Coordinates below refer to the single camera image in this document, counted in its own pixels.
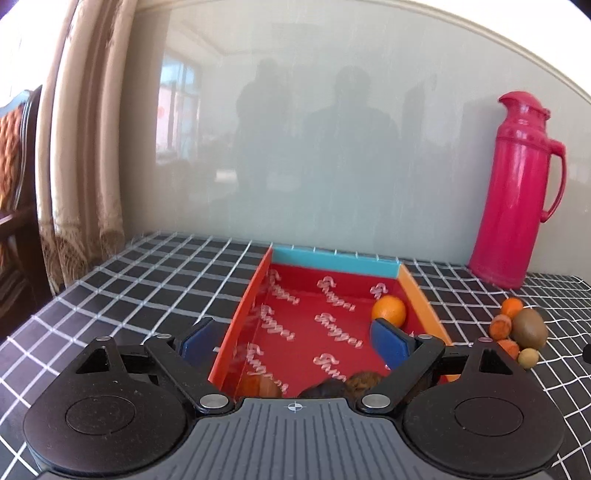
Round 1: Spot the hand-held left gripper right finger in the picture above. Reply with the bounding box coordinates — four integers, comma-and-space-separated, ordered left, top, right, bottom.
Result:
355, 318, 509, 414

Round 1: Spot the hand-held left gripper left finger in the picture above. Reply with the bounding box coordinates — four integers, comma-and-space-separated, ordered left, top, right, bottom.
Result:
74, 318, 234, 414

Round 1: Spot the large orange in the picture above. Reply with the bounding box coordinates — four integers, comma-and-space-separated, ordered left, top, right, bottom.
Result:
372, 295, 408, 329

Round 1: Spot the dark brown walnut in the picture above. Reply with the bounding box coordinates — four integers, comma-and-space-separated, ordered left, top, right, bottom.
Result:
298, 382, 347, 400
344, 371, 386, 398

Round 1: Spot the brown kiwi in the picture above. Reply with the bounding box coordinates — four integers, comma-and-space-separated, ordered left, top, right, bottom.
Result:
514, 308, 549, 348

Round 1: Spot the brownish orange round fruit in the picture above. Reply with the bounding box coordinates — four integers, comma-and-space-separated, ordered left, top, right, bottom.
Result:
238, 375, 281, 398

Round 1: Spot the small wrinkled orange fruit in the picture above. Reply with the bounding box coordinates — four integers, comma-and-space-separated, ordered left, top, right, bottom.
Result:
490, 315, 513, 340

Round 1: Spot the colourful cardboard box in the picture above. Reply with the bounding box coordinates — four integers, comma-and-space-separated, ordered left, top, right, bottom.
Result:
208, 246, 453, 402

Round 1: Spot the black white checked tablecloth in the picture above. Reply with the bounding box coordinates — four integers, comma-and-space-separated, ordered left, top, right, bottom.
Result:
0, 231, 591, 480

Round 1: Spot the pink thermos jug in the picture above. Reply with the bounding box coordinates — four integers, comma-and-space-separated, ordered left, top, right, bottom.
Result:
468, 91, 568, 291

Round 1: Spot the dark wooden chair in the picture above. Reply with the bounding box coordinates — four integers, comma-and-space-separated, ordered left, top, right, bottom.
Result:
0, 85, 51, 324

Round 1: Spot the beige lace curtain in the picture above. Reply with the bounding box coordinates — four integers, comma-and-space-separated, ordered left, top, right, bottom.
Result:
34, 0, 139, 296

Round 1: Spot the orange patterned chair cushion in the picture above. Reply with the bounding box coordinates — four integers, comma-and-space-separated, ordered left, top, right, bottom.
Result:
0, 104, 25, 210

